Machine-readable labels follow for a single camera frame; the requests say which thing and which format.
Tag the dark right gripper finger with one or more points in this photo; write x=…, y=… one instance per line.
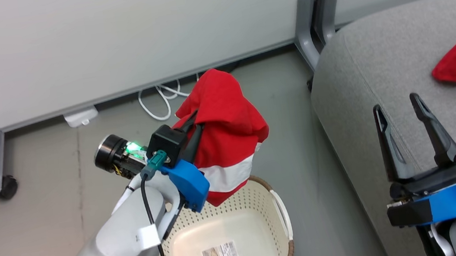
x=434, y=128
x=389, y=147

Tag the small black caster wheel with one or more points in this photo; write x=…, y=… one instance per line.
x=310, y=85

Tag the blue-covered right gripper body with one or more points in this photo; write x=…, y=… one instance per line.
x=433, y=203

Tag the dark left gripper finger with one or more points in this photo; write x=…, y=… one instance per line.
x=195, y=143
x=187, y=121

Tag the white perforated laundry basket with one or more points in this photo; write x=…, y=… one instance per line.
x=231, y=223

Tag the grey partition foot post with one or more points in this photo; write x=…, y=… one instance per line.
x=330, y=11
x=305, y=27

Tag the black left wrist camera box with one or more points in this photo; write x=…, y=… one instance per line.
x=167, y=144

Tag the grey fabric sofa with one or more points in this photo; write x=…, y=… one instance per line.
x=377, y=66

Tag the blue-covered left gripper body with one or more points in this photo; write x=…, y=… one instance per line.
x=189, y=182

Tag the wide white partition panel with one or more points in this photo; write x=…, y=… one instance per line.
x=112, y=37

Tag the white power adapter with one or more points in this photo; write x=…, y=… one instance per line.
x=81, y=117

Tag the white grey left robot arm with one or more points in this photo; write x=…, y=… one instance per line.
x=116, y=246

